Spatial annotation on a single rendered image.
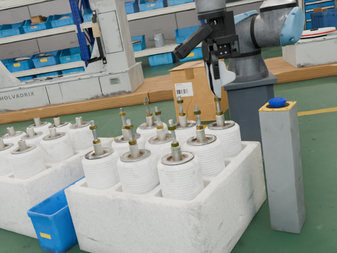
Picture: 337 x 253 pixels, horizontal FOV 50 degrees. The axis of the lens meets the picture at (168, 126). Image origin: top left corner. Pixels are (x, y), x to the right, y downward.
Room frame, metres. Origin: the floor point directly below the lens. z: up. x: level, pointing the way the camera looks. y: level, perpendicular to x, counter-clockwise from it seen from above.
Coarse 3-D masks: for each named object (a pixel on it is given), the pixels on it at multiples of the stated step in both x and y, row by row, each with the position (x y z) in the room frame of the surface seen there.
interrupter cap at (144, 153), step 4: (128, 152) 0.86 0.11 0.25; (140, 152) 0.84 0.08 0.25; (144, 152) 0.84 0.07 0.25; (148, 152) 0.83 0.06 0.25; (120, 156) 0.83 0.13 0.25; (124, 156) 0.83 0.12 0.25; (128, 156) 0.83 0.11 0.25; (140, 156) 0.82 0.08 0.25; (144, 156) 0.81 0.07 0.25; (148, 156) 0.81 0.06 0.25; (120, 160) 0.81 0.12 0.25; (124, 160) 0.80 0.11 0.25; (128, 160) 0.80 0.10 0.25; (132, 160) 0.79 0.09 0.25; (136, 160) 0.79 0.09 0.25; (140, 160) 0.79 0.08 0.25
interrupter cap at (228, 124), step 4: (228, 120) 0.98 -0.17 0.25; (208, 124) 0.97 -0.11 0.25; (212, 124) 0.97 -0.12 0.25; (216, 124) 0.97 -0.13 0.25; (228, 124) 0.94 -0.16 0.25; (232, 124) 0.93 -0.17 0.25; (208, 128) 0.95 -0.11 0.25; (212, 128) 0.93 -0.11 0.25; (216, 128) 0.93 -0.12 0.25; (220, 128) 0.92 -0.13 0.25; (224, 128) 0.92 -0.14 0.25; (228, 128) 0.92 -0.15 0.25
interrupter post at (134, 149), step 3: (135, 144) 0.82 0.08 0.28; (129, 147) 0.82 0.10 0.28; (132, 147) 0.82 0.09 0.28; (135, 147) 0.82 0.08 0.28; (129, 150) 0.83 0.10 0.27; (132, 150) 0.82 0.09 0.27; (135, 150) 0.82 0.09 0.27; (138, 150) 0.82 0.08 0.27; (132, 153) 0.82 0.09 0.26; (135, 153) 0.82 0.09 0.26; (138, 153) 0.82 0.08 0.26; (132, 156) 0.82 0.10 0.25; (135, 156) 0.82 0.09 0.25; (138, 156) 0.82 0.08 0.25
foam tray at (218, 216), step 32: (224, 160) 0.88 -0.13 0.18; (256, 160) 0.93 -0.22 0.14; (96, 192) 0.82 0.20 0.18; (160, 192) 0.77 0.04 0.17; (224, 192) 0.76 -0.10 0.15; (256, 192) 0.91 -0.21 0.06; (96, 224) 0.82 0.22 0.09; (128, 224) 0.76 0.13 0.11; (160, 224) 0.71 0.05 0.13; (192, 224) 0.66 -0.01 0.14; (224, 224) 0.74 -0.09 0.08
